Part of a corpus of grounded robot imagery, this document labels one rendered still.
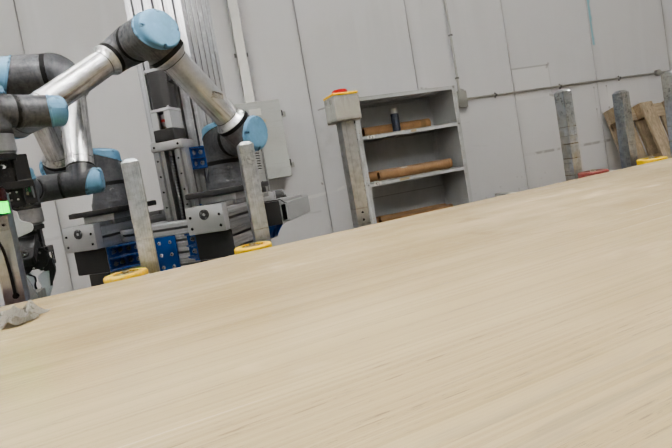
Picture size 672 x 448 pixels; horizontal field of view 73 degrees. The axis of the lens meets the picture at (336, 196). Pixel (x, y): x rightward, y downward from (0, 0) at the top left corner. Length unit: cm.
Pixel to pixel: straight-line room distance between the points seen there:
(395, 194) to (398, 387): 375
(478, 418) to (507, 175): 439
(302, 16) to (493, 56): 184
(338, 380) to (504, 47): 458
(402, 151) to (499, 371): 380
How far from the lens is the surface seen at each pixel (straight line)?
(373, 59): 412
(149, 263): 106
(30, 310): 78
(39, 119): 125
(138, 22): 142
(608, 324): 36
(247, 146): 107
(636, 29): 595
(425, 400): 28
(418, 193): 411
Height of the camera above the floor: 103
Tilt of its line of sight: 3 degrees down
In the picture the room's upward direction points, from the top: 10 degrees counter-clockwise
